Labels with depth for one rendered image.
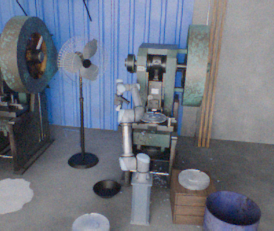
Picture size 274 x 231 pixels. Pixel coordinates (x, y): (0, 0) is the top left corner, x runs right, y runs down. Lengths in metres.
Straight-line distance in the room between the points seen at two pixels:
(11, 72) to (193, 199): 2.12
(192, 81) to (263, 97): 1.99
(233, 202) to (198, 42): 1.43
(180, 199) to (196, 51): 1.35
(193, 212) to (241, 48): 2.37
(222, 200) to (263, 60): 2.32
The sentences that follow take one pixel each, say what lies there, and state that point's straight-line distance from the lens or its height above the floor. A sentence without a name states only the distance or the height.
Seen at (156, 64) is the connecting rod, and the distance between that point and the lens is 3.14.
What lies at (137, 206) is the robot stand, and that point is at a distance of 2.92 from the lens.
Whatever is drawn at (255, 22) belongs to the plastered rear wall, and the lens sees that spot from 4.43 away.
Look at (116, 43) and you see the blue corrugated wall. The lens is 4.38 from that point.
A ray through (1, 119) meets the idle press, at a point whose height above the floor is 0.64.
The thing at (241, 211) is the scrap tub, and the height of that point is 0.33.
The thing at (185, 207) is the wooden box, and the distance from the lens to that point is 2.97.
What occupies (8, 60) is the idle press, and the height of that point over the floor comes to 1.35.
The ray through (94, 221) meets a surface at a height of 0.30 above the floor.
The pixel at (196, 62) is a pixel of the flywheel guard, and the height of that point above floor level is 1.46.
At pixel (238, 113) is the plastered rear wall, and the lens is 4.69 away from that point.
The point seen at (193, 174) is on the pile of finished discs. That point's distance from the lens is 3.07.
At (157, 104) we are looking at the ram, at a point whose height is 0.94.
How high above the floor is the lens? 2.01
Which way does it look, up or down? 22 degrees down
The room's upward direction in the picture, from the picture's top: 2 degrees clockwise
